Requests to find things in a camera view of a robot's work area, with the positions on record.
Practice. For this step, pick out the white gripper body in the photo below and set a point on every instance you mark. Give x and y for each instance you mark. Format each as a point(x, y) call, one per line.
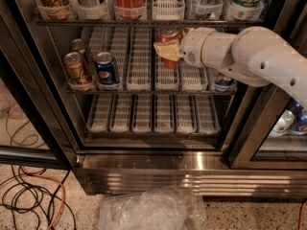
point(192, 47)

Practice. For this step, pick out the red coke can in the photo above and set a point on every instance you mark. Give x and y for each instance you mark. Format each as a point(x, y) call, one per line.
point(167, 34)

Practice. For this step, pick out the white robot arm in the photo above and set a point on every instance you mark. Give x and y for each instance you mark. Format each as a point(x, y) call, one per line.
point(255, 56)

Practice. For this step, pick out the white can tray under coke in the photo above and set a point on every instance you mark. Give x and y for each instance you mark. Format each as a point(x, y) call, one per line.
point(165, 79)

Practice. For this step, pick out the empty white tray top shelf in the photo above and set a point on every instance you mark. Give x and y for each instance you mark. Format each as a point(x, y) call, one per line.
point(168, 9)

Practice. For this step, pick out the blue silver red bull can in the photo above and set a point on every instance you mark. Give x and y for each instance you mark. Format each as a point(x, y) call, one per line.
point(223, 80)

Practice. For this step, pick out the blue pepsi can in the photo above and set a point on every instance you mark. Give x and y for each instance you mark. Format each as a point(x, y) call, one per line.
point(106, 68)

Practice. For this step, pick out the gold brown can rear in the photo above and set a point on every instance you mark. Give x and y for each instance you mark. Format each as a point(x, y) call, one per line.
point(78, 45)

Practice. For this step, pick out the gold brown can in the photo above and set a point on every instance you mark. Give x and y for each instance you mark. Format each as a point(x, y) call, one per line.
point(75, 68)
point(78, 45)

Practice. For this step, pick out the stainless steel fridge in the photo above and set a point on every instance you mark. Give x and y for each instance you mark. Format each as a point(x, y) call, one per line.
point(213, 145)

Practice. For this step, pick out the gold brown can front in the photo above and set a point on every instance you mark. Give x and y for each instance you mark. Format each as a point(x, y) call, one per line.
point(75, 68)

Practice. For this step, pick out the white can right compartment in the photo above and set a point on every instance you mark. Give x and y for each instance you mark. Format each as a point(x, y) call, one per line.
point(280, 128)

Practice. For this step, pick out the blue can right compartment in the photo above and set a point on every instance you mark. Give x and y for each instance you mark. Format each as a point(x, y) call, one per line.
point(299, 125)

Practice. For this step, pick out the gold can top shelf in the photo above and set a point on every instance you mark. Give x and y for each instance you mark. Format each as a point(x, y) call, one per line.
point(55, 9)

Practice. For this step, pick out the open glass fridge door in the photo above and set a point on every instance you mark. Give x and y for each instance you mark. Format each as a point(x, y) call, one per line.
point(33, 135)

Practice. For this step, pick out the clear plastic bag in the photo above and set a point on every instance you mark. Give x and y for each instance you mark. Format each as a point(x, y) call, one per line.
point(160, 209)

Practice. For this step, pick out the middle wire shelf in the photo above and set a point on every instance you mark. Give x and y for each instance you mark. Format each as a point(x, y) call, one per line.
point(156, 92)

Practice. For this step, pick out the wire shelf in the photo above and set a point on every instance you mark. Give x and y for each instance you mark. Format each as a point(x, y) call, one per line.
point(156, 92)
point(149, 23)

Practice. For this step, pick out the top wire shelf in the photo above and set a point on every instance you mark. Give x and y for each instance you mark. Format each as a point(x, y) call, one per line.
point(149, 23)

